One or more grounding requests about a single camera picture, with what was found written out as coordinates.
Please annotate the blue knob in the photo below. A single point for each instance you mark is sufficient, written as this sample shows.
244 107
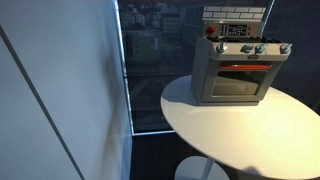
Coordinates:
247 48
221 48
260 48
285 48

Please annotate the grey toy oven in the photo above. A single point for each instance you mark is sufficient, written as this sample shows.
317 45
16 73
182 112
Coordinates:
236 26

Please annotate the red round button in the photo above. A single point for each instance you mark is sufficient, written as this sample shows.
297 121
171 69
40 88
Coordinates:
210 30

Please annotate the round white table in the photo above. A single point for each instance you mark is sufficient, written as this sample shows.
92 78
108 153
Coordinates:
278 138

